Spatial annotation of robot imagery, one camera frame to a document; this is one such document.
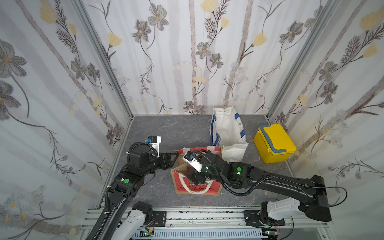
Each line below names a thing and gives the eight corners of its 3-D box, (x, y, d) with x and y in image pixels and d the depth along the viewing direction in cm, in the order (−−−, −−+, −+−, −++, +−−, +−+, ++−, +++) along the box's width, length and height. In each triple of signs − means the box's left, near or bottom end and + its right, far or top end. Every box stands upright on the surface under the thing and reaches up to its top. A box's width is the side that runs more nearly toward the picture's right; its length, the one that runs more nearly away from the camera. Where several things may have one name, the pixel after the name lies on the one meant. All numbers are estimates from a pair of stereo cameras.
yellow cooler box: (259, 165, 95) (269, 153, 83) (251, 137, 109) (258, 124, 98) (286, 165, 95) (299, 153, 83) (274, 137, 109) (284, 124, 98)
